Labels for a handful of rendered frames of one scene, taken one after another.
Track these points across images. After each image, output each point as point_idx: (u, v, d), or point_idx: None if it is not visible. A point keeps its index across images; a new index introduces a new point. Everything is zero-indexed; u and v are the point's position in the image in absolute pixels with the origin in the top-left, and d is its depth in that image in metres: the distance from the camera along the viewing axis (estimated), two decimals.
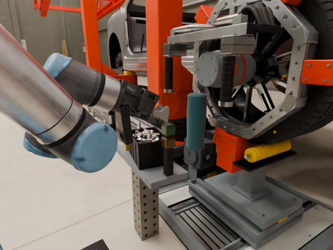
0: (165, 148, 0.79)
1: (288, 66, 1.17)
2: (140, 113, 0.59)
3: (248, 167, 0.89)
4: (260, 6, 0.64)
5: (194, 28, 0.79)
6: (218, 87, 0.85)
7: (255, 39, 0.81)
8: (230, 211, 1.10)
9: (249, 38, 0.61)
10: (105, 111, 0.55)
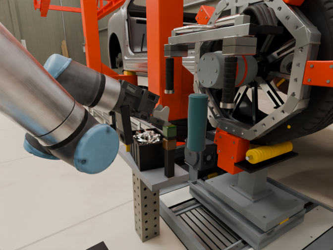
0: (166, 149, 0.78)
1: (290, 67, 1.16)
2: (140, 113, 0.59)
3: (249, 169, 0.88)
4: (262, 7, 0.63)
5: (195, 28, 0.79)
6: (220, 88, 0.84)
7: (257, 39, 0.80)
8: (231, 212, 1.10)
9: (250, 39, 0.61)
10: (105, 111, 0.55)
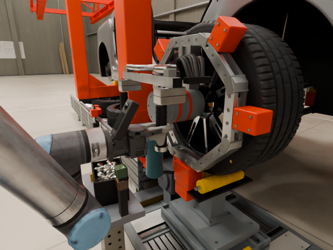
0: (118, 190, 0.78)
1: None
2: None
3: (198, 198, 0.93)
4: (192, 57, 0.68)
5: (141, 68, 0.83)
6: None
7: None
8: (196, 241, 1.10)
9: (178, 90, 0.65)
10: (97, 127, 0.59)
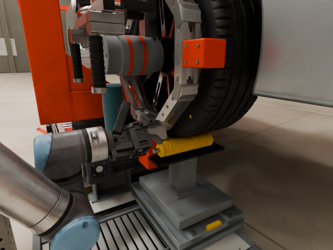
0: None
1: None
2: None
3: (158, 163, 0.82)
4: None
5: (87, 10, 0.73)
6: (122, 75, 0.78)
7: (157, 22, 0.74)
8: (163, 216, 0.99)
9: (114, 15, 0.55)
10: None
